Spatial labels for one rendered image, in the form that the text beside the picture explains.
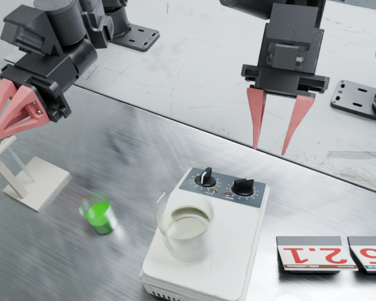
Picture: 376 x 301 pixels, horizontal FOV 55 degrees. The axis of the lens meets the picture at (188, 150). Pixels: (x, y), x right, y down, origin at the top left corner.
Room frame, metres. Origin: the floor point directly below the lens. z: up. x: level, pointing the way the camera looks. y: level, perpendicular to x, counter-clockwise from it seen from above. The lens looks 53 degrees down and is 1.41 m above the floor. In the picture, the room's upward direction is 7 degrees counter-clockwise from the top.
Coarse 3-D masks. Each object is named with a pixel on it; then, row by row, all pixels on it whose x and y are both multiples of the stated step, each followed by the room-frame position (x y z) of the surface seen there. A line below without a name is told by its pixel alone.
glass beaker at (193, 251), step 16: (176, 192) 0.20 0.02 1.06; (192, 192) 0.21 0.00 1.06; (160, 208) 0.19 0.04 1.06; (208, 208) 0.19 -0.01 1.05; (160, 224) 0.18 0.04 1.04; (176, 240) 0.15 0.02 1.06; (192, 240) 0.15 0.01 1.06; (208, 240) 0.16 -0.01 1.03; (176, 256) 0.15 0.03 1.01; (192, 256) 0.15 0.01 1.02
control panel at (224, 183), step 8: (192, 168) 0.32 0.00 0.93; (192, 176) 0.30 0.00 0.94; (216, 176) 0.30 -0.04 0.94; (224, 176) 0.30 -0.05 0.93; (232, 176) 0.30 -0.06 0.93; (216, 184) 0.28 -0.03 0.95; (224, 184) 0.28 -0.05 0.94; (232, 184) 0.28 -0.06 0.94; (256, 184) 0.28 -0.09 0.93; (264, 184) 0.28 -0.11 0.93; (208, 192) 0.26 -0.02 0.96; (216, 192) 0.26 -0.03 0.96; (224, 192) 0.26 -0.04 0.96; (232, 192) 0.26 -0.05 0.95; (256, 192) 0.25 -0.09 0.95; (232, 200) 0.24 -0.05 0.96; (240, 200) 0.24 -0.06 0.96; (248, 200) 0.24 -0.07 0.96; (256, 200) 0.24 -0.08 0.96
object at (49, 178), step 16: (0, 144) 0.34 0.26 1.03; (0, 160) 0.33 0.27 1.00; (32, 160) 0.40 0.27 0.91; (16, 176) 0.37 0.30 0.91; (32, 176) 0.36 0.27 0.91; (48, 176) 0.36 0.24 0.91; (64, 176) 0.35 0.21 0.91; (16, 192) 0.32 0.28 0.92; (32, 192) 0.33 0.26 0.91; (48, 192) 0.33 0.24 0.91; (32, 208) 0.30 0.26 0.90
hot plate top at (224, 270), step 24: (216, 216) 0.21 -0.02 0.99; (240, 216) 0.20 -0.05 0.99; (216, 240) 0.17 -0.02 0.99; (240, 240) 0.17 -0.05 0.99; (144, 264) 0.16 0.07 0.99; (168, 264) 0.15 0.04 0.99; (216, 264) 0.15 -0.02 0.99; (240, 264) 0.14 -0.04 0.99; (192, 288) 0.12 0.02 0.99; (216, 288) 0.12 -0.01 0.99; (240, 288) 0.11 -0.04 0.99
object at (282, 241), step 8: (280, 240) 0.20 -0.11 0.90; (288, 240) 0.19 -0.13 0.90; (296, 240) 0.19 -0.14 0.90; (304, 240) 0.19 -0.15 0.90; (312, 240) 0.19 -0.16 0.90; (320, 240) 0.19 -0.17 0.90; (328, 240) 0.19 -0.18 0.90; (336, 240) 0.19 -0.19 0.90; (280, 248) 0.18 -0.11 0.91; (344, 248) 0.17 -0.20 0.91; (280, 256) 0.17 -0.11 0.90; (280, 264) 0.16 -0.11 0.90; (304, 272) 0.15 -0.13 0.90; (312, 272) 0.15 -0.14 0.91; (320, 272) 0.14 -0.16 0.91; (328, 272) 0.14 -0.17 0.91; (336, 272) 0.14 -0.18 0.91
